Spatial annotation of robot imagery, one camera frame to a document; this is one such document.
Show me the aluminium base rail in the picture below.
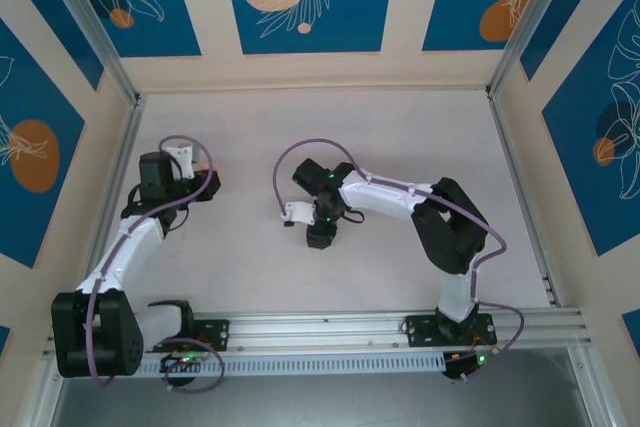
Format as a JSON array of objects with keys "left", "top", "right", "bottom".
[{"left": 42, "top": 309, "right": 594, "bottom": 363}]

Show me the black controller board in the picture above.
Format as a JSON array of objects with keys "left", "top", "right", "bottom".
[
  {"left": 159, "top": 352, "right": 214, "bottom": 389},
  {"left": 442, "top": 352, "right": 496, "bottom": 382}
]

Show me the grey slotted cable duct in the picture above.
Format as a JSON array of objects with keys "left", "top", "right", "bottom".
[{"left": 64, "top": 352, "right": 446, "bottom": 379}]

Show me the aluminium side rail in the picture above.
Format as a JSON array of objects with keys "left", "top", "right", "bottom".
[
  {"left": 485, "top": 89, "right": 564, "bottom": 309},
  {"left": 72, "top": 94, "right": 147, "bottom": 318}
]

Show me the grey metal sheet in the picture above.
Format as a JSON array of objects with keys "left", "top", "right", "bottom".
[{"left": 47, "top": 346, "right": 616, "bottom": 427}]

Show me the aluminium frame post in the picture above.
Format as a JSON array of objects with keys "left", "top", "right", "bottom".
[
  {"left": 35, "top": 0, "right": 141, "bottom": 104},
  {"left": 567, "top": 346, "right": 619, "bottom": 427},
  {"left": 27, "top": 359, "right": 69, "bottom": 427},
  {"left": 485, "top": 0, "right": 599, "bottom": 98}
]

